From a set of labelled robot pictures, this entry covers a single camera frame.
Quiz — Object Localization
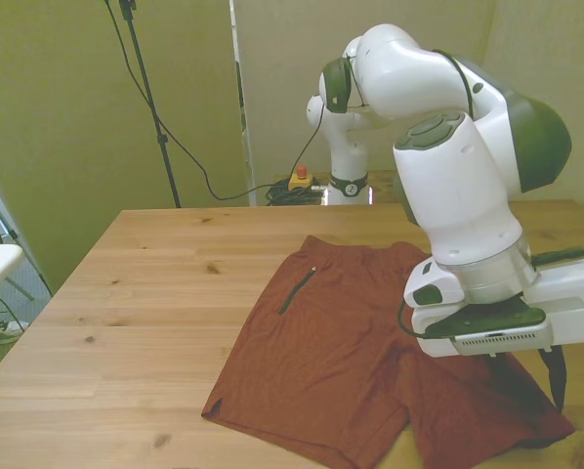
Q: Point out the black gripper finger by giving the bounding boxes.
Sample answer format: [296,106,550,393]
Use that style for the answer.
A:
[537,345,567,412]

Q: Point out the black tripod pole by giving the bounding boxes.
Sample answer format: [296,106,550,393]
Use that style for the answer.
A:
[117,0,183,209]

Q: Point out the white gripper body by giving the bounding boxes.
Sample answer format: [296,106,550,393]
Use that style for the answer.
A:
[410,253,584,359]

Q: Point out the yellow emergency stop button box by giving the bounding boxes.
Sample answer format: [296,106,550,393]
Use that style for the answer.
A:
[287,164,313,192]

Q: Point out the black hanging camera cable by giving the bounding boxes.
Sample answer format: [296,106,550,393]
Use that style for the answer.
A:
[103,0,255,202]

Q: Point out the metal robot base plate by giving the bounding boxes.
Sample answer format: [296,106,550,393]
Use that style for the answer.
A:
[319,185,375,207]

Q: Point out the white partition panel edge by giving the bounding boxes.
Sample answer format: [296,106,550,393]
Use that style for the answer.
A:
[229,0,255,207]

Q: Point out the grey metal stand legs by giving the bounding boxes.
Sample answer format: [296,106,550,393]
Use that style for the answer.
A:
[0,176,54,300]

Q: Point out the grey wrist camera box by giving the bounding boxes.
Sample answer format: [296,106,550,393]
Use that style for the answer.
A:
[451,327,555,357]

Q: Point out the coiled black cable bundle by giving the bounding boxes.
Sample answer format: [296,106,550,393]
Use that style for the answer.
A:
[264,179,323,207]

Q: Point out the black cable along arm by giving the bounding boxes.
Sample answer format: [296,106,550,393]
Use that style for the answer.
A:
[291,48,584,342]

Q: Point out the rust red shorts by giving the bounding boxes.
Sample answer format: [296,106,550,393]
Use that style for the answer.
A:
[200,234,578,469]

